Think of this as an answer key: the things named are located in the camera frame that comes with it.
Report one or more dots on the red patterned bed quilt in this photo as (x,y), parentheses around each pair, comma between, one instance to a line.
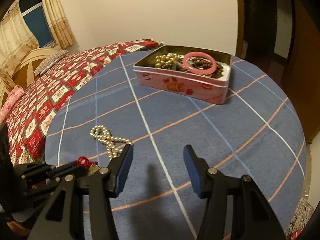
(62,92)

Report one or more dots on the pink bangle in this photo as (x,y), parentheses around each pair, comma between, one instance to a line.
(197,71)

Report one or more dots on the cream wooden headboard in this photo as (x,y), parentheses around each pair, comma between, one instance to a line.
(27,62)

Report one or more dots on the dark cloth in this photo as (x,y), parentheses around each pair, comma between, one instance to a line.
(5,145)

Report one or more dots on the red patterned cloth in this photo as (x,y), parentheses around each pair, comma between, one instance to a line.
(297,236)

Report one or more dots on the white container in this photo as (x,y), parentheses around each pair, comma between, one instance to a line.
(245,49)

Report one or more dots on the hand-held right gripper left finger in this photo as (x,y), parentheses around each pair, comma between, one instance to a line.
(123,172)

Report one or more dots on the blue plaid tablecloth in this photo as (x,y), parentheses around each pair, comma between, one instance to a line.
(212,130)

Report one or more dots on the brown wooden door frame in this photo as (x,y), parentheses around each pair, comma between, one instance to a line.
(241,17)

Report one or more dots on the brown wooden door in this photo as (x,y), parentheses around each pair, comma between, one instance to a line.
(300,67)

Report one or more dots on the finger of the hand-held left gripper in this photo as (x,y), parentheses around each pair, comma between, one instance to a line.
(37,170)
(63,168)

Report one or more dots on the white printed paper card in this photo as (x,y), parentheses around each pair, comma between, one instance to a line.
(226,72)

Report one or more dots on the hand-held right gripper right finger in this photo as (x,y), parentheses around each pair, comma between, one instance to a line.
(193,172)

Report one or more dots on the pink floral pillow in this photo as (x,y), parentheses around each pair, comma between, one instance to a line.
(11,100)

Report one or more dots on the sheer lace curtain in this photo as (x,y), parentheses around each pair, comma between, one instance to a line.
(15,37)

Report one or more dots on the striped pillow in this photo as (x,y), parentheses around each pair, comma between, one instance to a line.
(50,61)

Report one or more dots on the window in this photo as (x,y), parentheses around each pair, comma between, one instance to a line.
(37,22)

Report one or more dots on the pink tin box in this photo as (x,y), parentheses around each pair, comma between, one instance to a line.
(180,87)

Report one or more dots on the red tassel pendant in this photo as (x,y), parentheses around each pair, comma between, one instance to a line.
(82,160)

